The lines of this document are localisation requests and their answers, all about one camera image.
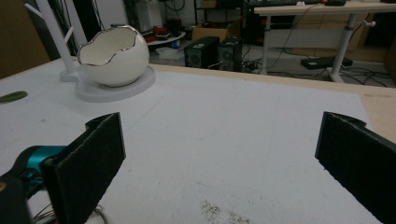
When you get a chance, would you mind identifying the white jewelry tree stand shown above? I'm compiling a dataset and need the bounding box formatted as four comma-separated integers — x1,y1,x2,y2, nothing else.
23,0,79,83

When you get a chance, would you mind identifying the white round base plate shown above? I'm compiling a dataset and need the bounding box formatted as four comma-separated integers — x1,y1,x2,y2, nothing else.
75,65,157,104

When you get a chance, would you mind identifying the flat black device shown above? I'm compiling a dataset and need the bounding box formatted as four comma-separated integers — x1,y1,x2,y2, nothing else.
300,55,355,71

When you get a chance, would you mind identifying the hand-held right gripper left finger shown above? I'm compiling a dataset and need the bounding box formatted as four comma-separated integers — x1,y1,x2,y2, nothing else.
40,111,127,224

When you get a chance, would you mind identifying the white desk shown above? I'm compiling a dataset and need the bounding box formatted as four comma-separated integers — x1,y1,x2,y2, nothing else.
253,0,396,84

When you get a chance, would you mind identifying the black computer tower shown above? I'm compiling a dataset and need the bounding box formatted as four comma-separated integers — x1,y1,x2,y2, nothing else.
183,35,220,70
218,36,244,73

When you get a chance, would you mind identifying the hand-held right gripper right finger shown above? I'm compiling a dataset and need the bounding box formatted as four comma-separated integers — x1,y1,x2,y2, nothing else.
314,111,396,224

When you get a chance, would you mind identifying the white eggshell-shaped bowl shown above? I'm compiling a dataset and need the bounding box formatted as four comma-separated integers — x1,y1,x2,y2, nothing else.
76,24,150,88

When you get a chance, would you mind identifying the bundle of floor cables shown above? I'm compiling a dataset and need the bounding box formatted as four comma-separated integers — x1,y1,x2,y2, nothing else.
339,65,391,89

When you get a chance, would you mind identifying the cardboard box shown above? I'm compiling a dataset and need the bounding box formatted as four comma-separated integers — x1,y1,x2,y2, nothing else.
191,18,245,43

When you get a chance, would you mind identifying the brown cardboard board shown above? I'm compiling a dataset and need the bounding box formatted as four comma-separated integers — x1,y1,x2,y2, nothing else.
0,0,51,80

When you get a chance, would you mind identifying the round white side table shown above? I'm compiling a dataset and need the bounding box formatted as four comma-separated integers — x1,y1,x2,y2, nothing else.
145,30,188,48

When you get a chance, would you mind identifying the green bangle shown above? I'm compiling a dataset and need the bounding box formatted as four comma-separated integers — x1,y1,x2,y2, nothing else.
0,91,29,105

